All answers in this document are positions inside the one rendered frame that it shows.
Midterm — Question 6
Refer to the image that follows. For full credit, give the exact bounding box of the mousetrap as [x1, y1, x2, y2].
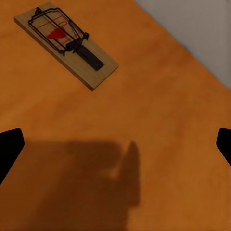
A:
[14, 1, 119, 91]

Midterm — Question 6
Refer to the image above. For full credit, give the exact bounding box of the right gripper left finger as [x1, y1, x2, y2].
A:
[0, 128, 25, 184]

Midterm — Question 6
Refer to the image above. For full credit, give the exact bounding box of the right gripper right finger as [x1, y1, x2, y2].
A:
[216, 128, 231, 166]

